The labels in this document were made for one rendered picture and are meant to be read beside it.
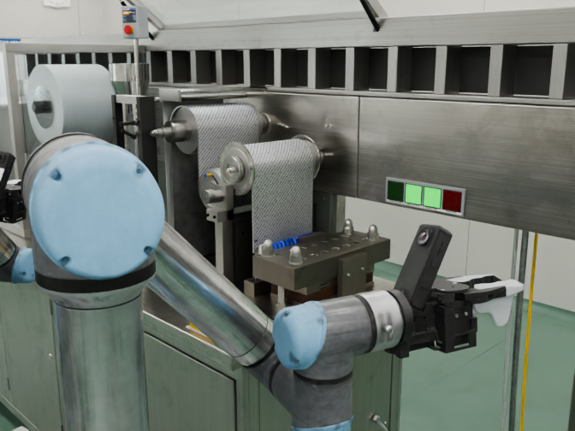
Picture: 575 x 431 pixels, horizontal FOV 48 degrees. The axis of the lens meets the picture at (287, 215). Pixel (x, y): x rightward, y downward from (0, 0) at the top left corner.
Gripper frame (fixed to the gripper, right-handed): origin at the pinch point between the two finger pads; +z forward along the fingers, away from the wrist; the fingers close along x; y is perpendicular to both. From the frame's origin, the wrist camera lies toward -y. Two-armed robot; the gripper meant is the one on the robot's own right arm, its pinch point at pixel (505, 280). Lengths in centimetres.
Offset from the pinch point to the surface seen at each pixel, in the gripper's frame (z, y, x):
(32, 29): 1, -154, -664
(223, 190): -5, -9, -99
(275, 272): 1, 12, -82
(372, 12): 36, -56, -84
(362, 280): 27, 18, -82
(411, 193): 40, -5, -75
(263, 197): 4, -7, -94
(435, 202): 42, -3, -68
